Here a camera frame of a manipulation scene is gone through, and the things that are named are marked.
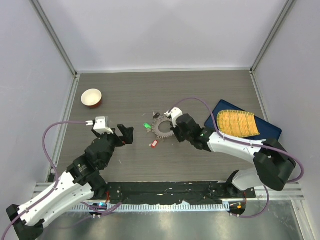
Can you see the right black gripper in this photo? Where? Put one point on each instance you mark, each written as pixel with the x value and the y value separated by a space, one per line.
pixel 175 130

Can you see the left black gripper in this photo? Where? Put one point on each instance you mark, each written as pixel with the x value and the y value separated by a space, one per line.
pixel 126 138

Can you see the red key tag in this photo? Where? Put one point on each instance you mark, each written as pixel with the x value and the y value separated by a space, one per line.
pixel 154 144

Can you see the black key fob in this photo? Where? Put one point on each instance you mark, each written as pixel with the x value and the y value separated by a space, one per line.
pixel 156 115

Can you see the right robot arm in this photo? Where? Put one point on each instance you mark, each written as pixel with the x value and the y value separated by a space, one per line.
pixel 271 166

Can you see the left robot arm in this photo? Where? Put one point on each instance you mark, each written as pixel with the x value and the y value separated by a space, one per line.
pixel 80 182

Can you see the red white bowl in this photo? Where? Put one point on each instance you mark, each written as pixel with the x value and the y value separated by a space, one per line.
pixel 92 98

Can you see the yellow bamboo basket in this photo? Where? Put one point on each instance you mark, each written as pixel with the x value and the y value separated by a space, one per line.
pixel 237 123

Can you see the black mounting plate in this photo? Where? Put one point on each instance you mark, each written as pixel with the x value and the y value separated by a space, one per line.
pixel 170 193

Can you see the blue metal tray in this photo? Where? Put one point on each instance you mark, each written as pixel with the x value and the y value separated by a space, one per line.
pixel 266 129

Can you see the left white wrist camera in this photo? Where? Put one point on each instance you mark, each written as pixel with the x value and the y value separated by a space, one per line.
pixel 100 125

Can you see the white slotted cable duct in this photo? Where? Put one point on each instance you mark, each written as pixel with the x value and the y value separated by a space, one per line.
pixel 183 207

